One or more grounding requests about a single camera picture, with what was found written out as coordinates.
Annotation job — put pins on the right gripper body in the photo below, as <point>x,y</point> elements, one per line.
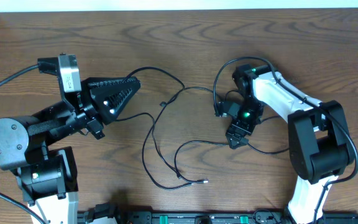
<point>248,114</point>

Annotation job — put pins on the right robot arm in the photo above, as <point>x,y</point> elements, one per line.
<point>321,150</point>

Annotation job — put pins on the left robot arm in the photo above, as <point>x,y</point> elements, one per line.
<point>48,178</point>

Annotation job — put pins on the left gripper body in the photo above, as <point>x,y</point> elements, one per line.
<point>86,106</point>

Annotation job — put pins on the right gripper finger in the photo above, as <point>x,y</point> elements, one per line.
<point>243,142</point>
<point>234,140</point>

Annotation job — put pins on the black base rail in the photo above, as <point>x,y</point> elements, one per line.
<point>111,213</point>

